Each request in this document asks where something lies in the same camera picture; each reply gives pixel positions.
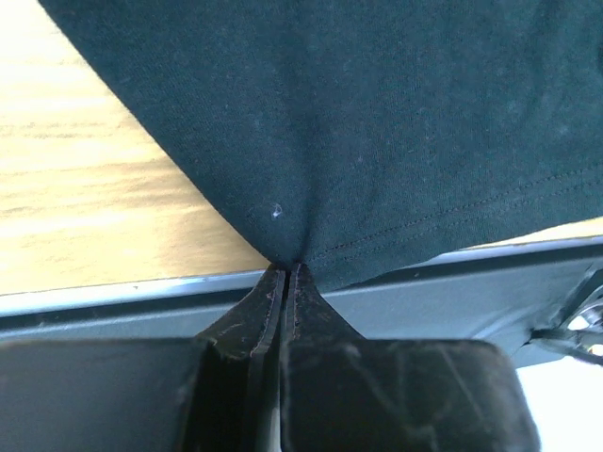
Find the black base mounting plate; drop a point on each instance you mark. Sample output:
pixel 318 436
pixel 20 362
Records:
pixel 497 294

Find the black t-shirt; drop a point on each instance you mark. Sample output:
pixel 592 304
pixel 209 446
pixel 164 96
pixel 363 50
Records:
pixel 360 137

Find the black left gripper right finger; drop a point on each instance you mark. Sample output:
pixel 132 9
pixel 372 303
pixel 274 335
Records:
pixel 342 392

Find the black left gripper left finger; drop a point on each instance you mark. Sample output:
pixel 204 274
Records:
pixel 212 391

